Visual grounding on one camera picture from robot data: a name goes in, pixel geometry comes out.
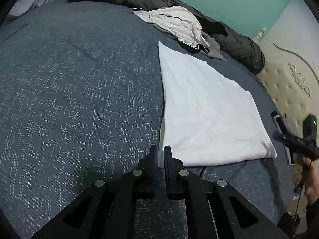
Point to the person's right hand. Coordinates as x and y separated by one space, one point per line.
311 179

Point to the cream tufted headboard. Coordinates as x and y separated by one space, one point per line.
286 67

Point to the person's right forearm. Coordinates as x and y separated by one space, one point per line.
314 219

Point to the blue patterned bed sheet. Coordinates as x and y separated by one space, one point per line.
74 92

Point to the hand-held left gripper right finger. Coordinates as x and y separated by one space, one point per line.
166 169

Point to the crumpled white garment black trim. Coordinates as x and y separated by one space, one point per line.
174 22

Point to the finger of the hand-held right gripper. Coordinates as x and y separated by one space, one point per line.
289 144
282 137

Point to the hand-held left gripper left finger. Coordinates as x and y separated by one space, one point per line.
155 164

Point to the white long-sleeve shirt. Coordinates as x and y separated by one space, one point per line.
204 109

